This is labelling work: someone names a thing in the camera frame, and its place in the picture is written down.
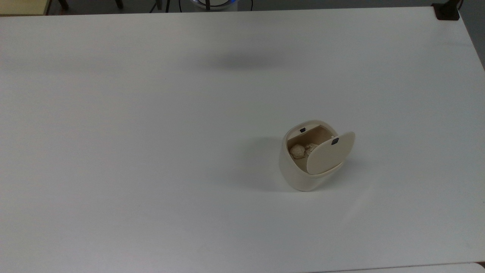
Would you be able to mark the dark chair leg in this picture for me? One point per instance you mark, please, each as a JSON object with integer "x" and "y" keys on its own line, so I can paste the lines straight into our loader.
{"x": 119, "y": 3}
{"x": 63, "y": 4}

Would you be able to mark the cream plastic trash bin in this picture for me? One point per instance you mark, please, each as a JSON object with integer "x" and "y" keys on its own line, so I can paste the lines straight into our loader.
{"x": 296, "y": 179}

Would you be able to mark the black table clamp mount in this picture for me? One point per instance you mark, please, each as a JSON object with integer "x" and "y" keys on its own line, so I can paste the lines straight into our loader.
{"x": 447, "y": 10}

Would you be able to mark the crumpled paper ball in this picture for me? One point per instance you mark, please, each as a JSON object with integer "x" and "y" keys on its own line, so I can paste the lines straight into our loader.
{"x": 297, "y": 151}
{"x": 311, "y": 148}

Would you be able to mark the yellow wooden table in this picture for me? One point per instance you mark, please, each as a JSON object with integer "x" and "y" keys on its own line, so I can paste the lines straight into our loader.
{"x": 22, "y": 7}

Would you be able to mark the cream swing bin lid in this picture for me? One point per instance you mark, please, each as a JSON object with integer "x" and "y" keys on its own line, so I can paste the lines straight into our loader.
{"x": 326, "y": 156}

